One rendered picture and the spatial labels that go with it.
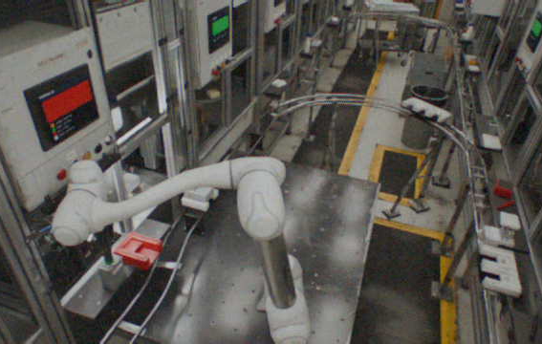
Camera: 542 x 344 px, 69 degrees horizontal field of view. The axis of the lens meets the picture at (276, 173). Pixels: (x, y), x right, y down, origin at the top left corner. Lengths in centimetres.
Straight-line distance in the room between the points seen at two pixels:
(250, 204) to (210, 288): 89
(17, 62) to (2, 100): 11
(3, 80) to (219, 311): 122
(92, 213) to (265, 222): 51
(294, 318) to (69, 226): 84
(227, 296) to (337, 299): 52
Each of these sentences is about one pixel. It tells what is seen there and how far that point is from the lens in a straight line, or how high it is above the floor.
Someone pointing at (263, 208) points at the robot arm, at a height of 149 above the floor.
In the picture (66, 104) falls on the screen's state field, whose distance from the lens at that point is 141.
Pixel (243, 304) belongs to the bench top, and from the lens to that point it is 191.
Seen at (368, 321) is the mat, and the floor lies 1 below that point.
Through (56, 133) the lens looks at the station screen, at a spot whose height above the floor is 158.
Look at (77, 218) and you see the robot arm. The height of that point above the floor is 143.
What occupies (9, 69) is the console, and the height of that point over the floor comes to 180.
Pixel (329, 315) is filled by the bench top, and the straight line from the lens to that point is 191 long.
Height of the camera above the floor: 222
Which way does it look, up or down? 35 degrees down
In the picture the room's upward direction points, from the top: 4 degrees clockwise
